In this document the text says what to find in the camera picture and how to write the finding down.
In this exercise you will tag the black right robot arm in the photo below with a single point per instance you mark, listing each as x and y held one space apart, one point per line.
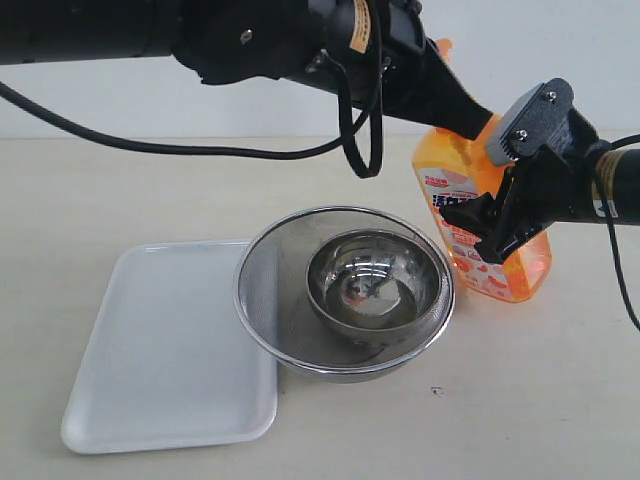
620 172

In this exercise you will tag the steel mesh strainer basket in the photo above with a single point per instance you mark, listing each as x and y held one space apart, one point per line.
271 299

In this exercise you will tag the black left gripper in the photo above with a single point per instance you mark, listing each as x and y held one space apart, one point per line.
387 38

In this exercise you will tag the orange dish soap pump bottle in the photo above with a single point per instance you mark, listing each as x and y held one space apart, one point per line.
466 193

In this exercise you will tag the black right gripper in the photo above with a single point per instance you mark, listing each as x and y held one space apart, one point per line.
532 194

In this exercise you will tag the small stainless steel bowl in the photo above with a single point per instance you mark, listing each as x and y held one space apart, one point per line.
375 286

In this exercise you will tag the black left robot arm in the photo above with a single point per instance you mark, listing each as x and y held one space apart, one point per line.
223 42

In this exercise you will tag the white rectangular plastic tray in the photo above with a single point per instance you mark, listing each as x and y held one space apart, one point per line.
168 363

